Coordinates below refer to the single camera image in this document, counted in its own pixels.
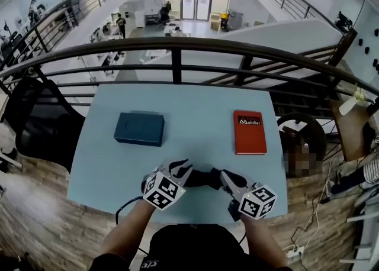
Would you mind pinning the white power strip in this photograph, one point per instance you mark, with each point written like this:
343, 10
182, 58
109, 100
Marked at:
294, 253

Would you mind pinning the black mesh office chair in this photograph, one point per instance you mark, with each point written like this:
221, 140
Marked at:
44, 125

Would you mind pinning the dark staircase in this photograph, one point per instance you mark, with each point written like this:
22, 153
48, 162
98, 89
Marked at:
296, 86

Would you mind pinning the white cabinet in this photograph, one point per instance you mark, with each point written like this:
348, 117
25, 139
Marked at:
131, 14

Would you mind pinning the striped cloth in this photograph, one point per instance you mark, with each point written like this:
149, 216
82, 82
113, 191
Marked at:
373, 170

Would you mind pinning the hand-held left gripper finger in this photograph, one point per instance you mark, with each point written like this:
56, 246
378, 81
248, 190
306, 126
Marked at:
179, 165
184, 175

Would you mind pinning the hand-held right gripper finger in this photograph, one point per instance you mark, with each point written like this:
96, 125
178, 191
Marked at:
229, 184
238, 179

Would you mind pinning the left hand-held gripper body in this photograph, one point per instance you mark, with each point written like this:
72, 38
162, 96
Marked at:
163, 190

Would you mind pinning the yellow cart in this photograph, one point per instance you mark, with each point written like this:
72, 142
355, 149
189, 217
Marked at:
225, 21

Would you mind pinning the person's right forearm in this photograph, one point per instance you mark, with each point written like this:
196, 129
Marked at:
263, 243

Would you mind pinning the red book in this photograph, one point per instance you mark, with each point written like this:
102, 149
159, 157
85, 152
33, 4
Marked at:
250, 139

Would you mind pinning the dark metal balcony railing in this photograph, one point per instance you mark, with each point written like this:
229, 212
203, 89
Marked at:
177, 45

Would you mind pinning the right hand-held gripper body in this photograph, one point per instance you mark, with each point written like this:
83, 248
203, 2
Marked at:
257, 203

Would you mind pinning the black handheld device with strap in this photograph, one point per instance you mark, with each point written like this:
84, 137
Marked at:
202, 178

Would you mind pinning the person's left forearm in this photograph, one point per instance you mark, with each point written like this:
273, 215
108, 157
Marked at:
127, 234

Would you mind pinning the light blue table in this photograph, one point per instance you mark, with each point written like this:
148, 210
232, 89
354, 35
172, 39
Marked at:
195, 122

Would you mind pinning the dark blue box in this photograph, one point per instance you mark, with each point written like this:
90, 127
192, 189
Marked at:
139, 129

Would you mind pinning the person's black shirt torso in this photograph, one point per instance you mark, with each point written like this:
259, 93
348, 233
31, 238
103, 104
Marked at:
192, 249

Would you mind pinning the wooden side table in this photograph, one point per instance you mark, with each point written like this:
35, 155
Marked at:
352, 136

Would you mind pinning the long mezzanine railing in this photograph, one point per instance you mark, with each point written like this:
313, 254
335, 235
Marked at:
74, 0

